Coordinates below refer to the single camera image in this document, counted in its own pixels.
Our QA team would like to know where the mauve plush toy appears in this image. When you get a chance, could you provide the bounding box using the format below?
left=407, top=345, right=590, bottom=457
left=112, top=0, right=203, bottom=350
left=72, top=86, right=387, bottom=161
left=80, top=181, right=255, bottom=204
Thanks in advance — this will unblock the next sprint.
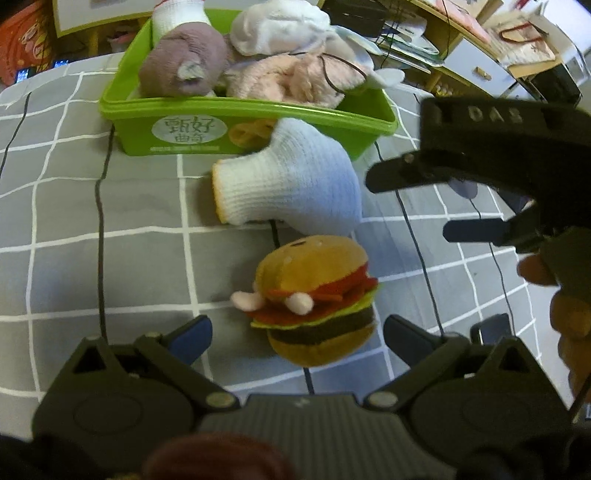
left=139, top=23, right=230, bottom=99

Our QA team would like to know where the person's right hand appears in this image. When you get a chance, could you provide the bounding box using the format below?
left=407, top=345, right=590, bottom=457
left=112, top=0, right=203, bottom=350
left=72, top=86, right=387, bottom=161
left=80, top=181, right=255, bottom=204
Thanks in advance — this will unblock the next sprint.
left=517, top=254, right=591, bottom=398

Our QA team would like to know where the green plastic bin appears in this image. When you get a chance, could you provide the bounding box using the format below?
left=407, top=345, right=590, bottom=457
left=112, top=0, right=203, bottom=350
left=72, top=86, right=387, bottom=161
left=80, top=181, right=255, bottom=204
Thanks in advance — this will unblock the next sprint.
left=99, top=9, right=399, bottom=162

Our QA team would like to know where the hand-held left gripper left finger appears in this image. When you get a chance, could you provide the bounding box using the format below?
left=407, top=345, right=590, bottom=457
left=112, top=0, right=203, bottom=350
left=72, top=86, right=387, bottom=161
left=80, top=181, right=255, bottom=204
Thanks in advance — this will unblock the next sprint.
left=65, top=315, right=241, bottom=411

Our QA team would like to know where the grey checked bedsheet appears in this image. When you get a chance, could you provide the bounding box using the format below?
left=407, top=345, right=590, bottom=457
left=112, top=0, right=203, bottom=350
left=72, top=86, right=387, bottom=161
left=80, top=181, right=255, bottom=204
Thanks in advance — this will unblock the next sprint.
left=0, top=51, right=591, bottom=439

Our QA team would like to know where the beige paper bag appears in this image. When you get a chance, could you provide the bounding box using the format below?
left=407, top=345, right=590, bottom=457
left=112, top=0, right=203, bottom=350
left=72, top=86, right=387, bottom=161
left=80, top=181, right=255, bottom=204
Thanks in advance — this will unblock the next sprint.
left=488, top=9, right=557, bottom=71

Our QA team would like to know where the white glove red cuff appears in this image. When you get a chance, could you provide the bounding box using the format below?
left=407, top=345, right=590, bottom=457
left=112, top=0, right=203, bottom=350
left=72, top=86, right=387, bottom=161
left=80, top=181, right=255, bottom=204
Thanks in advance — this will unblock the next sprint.
left=151, top=0, right=211, bottom=47

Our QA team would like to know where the small white drawer unit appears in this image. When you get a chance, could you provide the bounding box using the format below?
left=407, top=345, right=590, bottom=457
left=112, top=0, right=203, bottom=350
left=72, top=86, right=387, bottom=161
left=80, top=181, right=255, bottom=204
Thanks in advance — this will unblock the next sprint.
left=442, top=34, right=533, bottom=100

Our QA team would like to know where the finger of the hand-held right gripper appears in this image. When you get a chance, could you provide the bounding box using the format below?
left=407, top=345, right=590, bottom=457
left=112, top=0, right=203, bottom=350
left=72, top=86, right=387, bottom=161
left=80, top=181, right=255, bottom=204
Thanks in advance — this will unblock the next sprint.
left=365, top=151, right=456, bottom=195
left=442, top=218, right=519, bottom=251

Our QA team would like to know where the pink plush toy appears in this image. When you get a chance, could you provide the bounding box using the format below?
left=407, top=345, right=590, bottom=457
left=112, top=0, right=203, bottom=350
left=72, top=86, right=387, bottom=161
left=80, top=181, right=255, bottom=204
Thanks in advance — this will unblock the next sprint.
left=225, top=48, right=370, bottom=110

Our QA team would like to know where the round white plush toy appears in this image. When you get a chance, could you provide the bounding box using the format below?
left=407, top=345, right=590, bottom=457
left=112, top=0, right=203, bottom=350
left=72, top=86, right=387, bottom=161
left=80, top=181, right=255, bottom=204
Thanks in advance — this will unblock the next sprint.
left=230, top=0, right=334, bottom=59

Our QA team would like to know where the black printer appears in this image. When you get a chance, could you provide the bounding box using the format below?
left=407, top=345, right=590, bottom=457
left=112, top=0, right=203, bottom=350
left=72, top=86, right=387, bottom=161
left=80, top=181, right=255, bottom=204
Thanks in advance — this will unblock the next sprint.
left=322, top=0, right=394, bottom=38

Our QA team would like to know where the red snack bag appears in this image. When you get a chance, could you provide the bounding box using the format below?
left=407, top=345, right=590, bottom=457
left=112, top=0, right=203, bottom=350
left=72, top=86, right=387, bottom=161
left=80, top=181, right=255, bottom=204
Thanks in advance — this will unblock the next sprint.
left=0, top=0, right=57, bottom=86

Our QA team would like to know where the white glove yellow cuff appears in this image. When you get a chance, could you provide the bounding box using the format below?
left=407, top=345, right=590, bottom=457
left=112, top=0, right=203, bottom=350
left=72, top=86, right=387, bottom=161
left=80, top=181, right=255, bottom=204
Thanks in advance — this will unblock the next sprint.
left=212, top=117, right=363, bottom=237

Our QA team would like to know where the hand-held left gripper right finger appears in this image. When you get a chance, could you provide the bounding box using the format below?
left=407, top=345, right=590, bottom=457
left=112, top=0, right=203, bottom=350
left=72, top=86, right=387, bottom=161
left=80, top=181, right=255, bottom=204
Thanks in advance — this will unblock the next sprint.
left=362, top=314, right=542, bottom=412

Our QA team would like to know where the burger plush toy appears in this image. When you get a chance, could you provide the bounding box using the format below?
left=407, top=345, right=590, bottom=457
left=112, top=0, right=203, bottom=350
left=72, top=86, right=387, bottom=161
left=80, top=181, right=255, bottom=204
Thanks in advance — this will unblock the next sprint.
left=231, top=234, right=382, bottom=368

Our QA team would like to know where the black waste bin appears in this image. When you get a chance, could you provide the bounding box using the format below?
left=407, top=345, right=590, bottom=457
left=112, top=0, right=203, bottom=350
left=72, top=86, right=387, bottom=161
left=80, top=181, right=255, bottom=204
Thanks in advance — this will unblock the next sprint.
left=530, top=64, right=583, bottom=110

